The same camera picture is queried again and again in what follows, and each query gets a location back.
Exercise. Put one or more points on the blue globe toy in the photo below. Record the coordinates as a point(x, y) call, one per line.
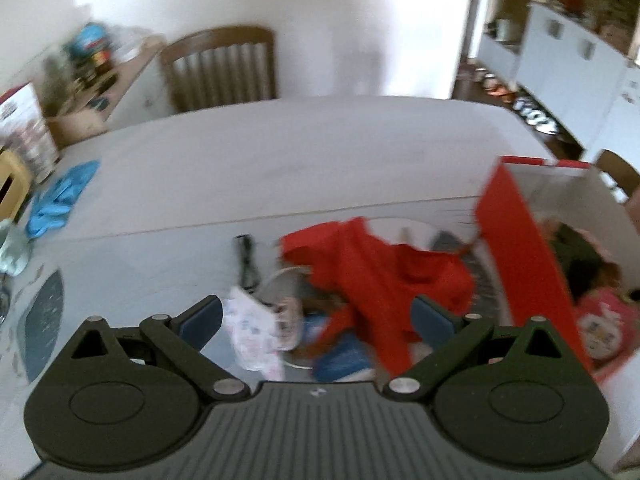
point(92, 39)

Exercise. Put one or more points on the wooden chair near cabinet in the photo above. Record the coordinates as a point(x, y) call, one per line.
point(618, 175)

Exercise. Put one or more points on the red snack box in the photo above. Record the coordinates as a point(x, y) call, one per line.
point(24, 130)

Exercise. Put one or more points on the wooden side cabinet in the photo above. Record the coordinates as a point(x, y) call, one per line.
point(133, 93)

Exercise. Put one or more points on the red cloth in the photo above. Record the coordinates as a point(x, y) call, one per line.
point(377, 282)

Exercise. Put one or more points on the dark wooden chair far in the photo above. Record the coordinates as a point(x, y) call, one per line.
point(221, 66)

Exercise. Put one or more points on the white patterned cloth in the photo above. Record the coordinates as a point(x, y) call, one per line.
point(260, 333)

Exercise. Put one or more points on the yellow tissue box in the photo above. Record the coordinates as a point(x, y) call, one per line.
point(15, 181)

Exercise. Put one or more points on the blue rubber gloves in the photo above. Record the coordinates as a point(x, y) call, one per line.
point(51, 210)

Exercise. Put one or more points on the pink strawberry plush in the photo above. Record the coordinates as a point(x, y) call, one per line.
point(608, 323)

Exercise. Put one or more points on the row of shoes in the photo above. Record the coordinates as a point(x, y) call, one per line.
point(519, 102)

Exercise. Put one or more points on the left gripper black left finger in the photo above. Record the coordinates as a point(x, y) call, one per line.
point(125, 397)

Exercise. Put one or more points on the pink knitted hat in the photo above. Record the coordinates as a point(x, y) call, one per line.
point(585, 265)

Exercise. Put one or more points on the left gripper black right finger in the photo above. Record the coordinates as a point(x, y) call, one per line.
point(513, 397)

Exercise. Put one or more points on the white wall cabinet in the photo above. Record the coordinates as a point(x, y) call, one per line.
point(579, 59)

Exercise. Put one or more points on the blue patterned table mat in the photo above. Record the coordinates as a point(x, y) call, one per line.
point(44, 291)

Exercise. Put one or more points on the red and white cardboard box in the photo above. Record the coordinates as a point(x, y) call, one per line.
point(521, 190)

